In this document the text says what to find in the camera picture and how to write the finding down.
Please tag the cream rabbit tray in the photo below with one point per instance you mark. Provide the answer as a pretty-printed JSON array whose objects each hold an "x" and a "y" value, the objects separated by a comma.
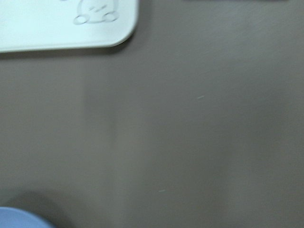
[{"x": 30, "y": 25}]

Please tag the blue plastic bowl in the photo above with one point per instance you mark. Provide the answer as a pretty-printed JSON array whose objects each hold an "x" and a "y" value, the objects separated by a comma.
[{"x": 18, "y": 218}]

